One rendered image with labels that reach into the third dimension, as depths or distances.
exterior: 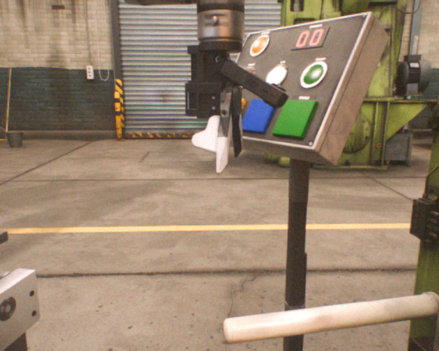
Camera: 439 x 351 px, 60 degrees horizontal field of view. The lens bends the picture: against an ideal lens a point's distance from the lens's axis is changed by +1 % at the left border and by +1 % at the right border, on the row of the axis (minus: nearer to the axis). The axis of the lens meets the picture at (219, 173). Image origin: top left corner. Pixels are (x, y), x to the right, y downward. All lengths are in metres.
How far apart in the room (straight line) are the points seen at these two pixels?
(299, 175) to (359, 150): 4.47
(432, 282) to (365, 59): 0.48
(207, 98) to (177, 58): 7.63
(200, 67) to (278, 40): 0.32
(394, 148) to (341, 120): 5.12
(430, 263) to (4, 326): 0.80
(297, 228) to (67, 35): 8.09
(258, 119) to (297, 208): 0.25
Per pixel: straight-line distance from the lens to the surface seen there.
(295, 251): 0.96
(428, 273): 0.95
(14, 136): 7.87
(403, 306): 0.89
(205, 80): 0.63
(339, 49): 0.78
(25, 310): 0.71
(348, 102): 0.75
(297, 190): 0.91
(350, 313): 0.83
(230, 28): 0.61
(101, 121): 8.56
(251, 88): 0.60
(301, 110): 0.73
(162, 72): 8.25
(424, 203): 0.87
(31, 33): 9.00
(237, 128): 0.67
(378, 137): 5.40
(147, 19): 8.38
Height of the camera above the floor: 1.06
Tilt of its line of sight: 13 degrees down
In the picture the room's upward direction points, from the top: straight up
